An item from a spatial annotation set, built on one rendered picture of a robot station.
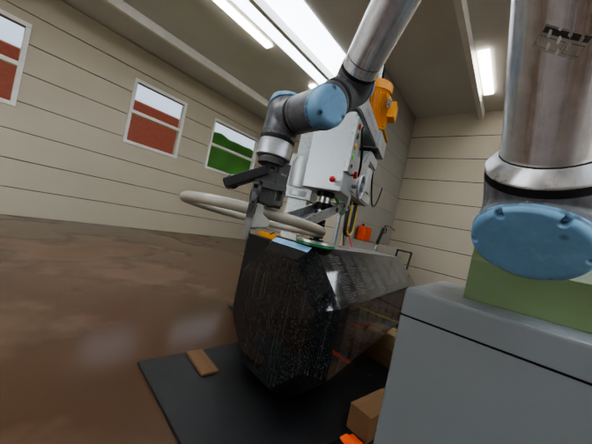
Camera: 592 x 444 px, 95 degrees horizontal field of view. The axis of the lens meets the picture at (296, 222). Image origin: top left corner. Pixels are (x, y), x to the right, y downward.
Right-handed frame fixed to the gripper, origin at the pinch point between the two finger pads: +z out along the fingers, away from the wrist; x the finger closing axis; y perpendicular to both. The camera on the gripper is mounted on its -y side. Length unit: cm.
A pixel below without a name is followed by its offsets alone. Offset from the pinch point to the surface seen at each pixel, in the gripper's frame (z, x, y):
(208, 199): -6.2, 1.5, -11.3
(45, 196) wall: 35, 495, -418
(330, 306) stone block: 24, 53, 42
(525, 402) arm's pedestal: 15, -28, 54
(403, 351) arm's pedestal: 16.2, -13.6, 39.8
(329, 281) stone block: 14, 59, 40
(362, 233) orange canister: -39, 410, 176
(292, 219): -6.5, 1.1, 11.1
